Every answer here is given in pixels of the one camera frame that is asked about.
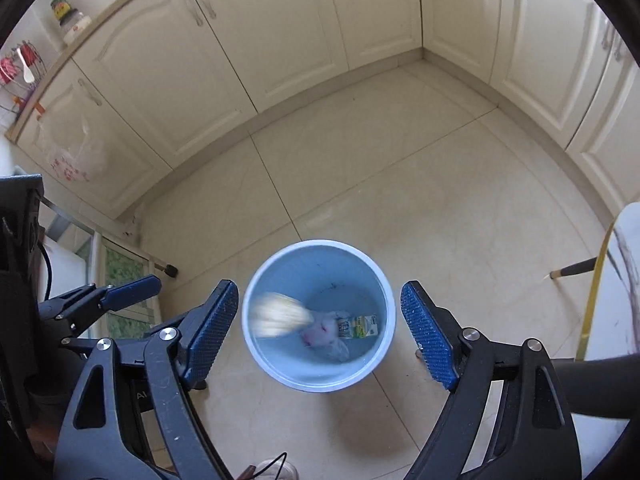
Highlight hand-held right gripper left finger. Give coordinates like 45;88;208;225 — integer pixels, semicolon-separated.
52;280;240;480

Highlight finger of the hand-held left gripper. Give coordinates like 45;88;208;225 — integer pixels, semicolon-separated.
37;275;162;333
60;336;100;352

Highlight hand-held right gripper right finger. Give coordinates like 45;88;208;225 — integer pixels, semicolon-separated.
400;280;583;480

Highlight pale yellow snack packet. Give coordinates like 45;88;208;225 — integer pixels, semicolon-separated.
250;291;312;338

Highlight blue plastic bin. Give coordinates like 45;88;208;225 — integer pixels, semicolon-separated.
241;239;397;394

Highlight white cupboard green patterned glass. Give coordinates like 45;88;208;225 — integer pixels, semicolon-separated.
40;195;163;341

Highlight metal rod with black foot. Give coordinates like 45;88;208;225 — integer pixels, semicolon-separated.
122;215;179;278

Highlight green white drink carton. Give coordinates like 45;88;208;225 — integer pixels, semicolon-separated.
336;312;379;339

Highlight white plastic bag red print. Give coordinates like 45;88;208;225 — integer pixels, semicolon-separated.
37;110;108;183

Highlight pink white crumpled plastic bag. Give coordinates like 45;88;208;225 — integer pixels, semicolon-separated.
299;310;351;363

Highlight white plastic spoon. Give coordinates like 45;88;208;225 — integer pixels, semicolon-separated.
17;45;35;83

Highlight white lidded jar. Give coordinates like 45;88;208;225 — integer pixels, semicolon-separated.
60;10;93;45

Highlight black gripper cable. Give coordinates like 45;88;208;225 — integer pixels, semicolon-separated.
37;240;56;301

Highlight wire utensil rack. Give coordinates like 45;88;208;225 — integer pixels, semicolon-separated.
0;40;48;116

